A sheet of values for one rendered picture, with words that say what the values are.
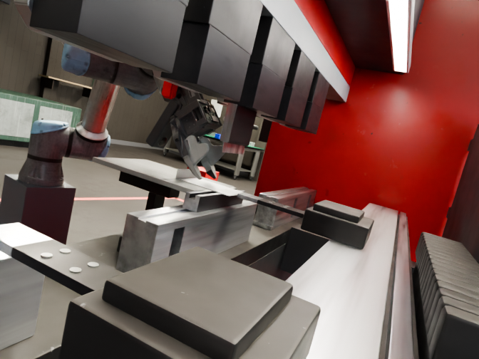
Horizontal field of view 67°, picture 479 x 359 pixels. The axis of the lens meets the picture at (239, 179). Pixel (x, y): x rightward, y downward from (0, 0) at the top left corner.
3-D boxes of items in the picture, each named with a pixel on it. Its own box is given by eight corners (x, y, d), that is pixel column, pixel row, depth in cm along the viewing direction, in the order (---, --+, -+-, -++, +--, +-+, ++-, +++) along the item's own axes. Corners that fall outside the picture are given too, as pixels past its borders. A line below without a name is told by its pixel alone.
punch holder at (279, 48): (243, 110, 84) (260, 38, 82) (277, 117, 81) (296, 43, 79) (212, 99, 71) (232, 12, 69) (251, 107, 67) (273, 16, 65)
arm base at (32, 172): (10, 174, 135) (14, 149, 133) (51, 177, 147) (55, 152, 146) (29, 186, 126) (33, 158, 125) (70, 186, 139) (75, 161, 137)
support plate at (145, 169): (145, 163, 95) (146, 159, 95) (234, 191, 85) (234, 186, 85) (91, 161, 79) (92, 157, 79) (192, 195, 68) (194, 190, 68)
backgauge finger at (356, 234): (249, 199, 81) (255, 178, 80) (369, 238, 71) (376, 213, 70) (225, 204, 70) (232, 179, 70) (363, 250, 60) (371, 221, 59)
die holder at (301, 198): (297, 208, 151) (303, 186, 150) (311, 212, 149) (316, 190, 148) (251, 224, 106) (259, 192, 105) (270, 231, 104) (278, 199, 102)
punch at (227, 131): (238, 153, 80) (248, 110, 79) (246, 155, 79) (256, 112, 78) (217, 150, 71) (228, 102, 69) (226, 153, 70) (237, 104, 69)
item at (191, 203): (230, 199, 84) (233, 186, 84) (241, 203, 83) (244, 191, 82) (182, 207, 66) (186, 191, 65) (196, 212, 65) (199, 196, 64)
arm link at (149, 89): (108, 68, 91) (122, 39, 83) (151, 80, 97) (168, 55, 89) (107, 95, 88) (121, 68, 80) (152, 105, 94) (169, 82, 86)
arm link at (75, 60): (58, 3, 112) (70, 28, 74) (95, 17, 118) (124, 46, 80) (51, 41, 116) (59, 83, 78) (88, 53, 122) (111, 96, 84)
